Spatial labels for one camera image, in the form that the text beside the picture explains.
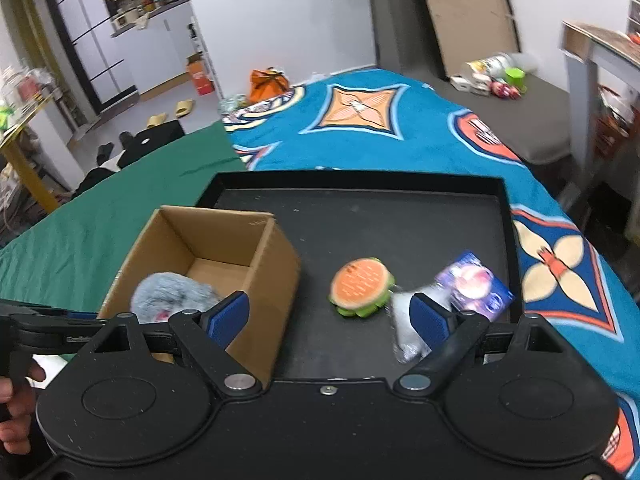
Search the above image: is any burger plush toy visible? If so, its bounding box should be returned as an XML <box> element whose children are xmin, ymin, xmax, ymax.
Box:
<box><xmin>328</xmin><ymin>257</ymin><xmax>397</xmax><ymax>319</ymax></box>

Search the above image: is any blue patterned packet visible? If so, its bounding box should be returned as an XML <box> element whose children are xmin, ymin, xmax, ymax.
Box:
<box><xmin>434</xmin><ymin>251</ymin><xmax>516</xmax><ymax>322</ymax></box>

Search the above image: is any clear plastic bag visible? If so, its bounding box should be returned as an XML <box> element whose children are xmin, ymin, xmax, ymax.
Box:
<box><xmin>217</xmin><ymin>94</ymin><xmax>249</xmax><ymax>116</ymax></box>

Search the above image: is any orange carton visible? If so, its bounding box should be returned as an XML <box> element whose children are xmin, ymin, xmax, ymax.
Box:
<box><xmin>186</xmin><ymin>54</ymin><xmax>215</xmax><ymax>96</ymax></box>

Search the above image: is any white cabinet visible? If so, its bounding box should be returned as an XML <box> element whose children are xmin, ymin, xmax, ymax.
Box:
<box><xmin>110</xmin><ymin>0</ymin><xmax>211</xmax><ymax>96</ymax></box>

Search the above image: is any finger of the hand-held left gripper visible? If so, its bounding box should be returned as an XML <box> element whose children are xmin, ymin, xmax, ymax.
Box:
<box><xmin>0</xmin><ymin>299</ymin><xmax>101</xmax><ymax>322</ymax></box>

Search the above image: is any red toy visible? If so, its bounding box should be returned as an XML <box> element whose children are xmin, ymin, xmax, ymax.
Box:
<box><xmin>490</xmin><ymin>81</ymin><xmax>521</xmax><ymax>101</ymax></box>

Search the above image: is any white wire rack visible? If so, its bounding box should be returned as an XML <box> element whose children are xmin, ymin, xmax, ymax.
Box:
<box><xmin>187</xmin><ymin>15</ymin><xmax>224</xmax><ymax>98</ymax></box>

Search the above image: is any small white box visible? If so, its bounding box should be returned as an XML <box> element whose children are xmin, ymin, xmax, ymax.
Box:
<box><xmin>450</xmin><ymin>75</ymin><xmax>491</xmax><ymax>96</ymax></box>

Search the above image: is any cardboard box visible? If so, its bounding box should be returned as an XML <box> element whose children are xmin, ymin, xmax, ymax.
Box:
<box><xmin>97</xmin><ymin>205</ymin><xmax>302</xmax><ymax>386</ymax></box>

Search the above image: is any grey fluffy plush toy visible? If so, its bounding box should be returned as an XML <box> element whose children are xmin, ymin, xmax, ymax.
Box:
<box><xmin>131</xmin><ymin>272</ymin><xmax>223</xmax><ymax>323</ymax></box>

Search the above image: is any grey bench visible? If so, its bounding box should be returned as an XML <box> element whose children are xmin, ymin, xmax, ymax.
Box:
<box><xmin>435</xmin><ymin>67</ymin><xmax>574</xmax><ymax>163</ymax></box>

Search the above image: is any blue printed blanket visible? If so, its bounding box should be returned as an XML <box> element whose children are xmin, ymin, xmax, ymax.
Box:
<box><xmin>222</xmin><ymin>67</ymin><xmax>640</xmax><ymax>478</ymax></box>

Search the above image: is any green cloth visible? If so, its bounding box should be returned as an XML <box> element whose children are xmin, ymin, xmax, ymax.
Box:
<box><xmin>0</xmin><ymin>121</ymin><xmax>257</xmax><ymax>361</ymax></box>

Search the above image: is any black tray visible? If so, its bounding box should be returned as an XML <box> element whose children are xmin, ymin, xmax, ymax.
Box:
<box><xmin>196</xmin><ymin>171</ymin><xmax>516</xmax><ymax>381</ymax></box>

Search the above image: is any person's left hand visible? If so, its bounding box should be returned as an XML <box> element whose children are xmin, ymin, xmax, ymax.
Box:
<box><xmin>0</xmin><ymin>362</ymin><xmax>47</xmax><ymax>456</ymax></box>

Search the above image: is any orange bag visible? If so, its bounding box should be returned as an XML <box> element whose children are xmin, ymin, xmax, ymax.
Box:
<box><xmin>250</xmin><ymin>67</ymin><xmax>292</xmax><ymax>104</ymax></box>

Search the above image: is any yellow table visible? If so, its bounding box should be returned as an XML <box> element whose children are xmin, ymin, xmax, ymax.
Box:
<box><xmin>0</xmin><ymin>95</ymin><xmax>62</xmax><ymax>214</ymax></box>

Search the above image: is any black and white clothing pile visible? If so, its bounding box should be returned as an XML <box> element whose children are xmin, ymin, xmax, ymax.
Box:
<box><xmin>72</xmin><ymin>121</ymin><xmax>186</xmax><ymax>197</ymax></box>

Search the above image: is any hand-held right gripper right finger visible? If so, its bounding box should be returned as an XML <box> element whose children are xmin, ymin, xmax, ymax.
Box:
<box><xmin>392</xmin><ymin>292</ymin><xmax>569</xmax><ymax>397</ymax></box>

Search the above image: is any black framed glass door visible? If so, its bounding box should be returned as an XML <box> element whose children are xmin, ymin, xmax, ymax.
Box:
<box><xmin>40</xmin><ymin>0</ymin><xmax>139</xmax><ymax>111</ymax></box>

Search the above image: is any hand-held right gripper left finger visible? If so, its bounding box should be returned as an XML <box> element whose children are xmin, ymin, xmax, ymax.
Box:
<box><xmin>75</xmin><ymin>290</ymin><xmax>263</xmax><ymax>397</ymax></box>

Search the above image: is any grey side table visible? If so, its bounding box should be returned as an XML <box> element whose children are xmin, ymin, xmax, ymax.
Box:
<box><xmin>559</xmin><ymin>20</ymin><xmax>640</xmax><ymax>233</ymax></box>

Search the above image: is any brown wooden board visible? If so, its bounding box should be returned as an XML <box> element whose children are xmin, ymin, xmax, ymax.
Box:
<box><xmin>410</xmin><ymin>0</ymin><xmax>522</xmax><ymax>77</ymax></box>

